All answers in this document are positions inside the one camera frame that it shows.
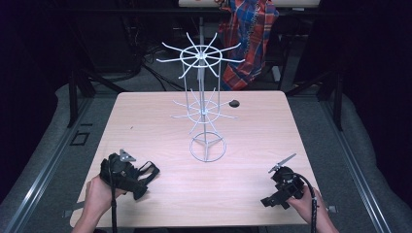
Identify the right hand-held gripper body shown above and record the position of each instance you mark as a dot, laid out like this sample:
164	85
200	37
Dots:
286	184

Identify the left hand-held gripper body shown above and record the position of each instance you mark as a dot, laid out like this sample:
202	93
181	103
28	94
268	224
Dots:
122	174

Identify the person's right hand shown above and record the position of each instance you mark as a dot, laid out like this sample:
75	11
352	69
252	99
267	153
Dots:
306	204

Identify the person's left hand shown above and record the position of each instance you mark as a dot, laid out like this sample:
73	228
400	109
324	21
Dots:
97	194

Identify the black metal stand leg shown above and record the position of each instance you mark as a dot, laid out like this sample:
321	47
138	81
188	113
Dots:
73	97
337	100

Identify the grey metal pole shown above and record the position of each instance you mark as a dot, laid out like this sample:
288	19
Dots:
201	29

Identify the red blue plaid cloth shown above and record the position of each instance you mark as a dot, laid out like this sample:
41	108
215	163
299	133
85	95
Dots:
247	39

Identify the grey metal table bracket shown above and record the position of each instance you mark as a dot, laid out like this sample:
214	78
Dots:
72	212
331	209

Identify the black rectangular floor frame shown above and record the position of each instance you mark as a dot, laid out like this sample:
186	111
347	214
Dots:
79	138

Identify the aluminium floor rail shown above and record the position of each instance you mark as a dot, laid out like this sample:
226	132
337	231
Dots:
45	171
353	165

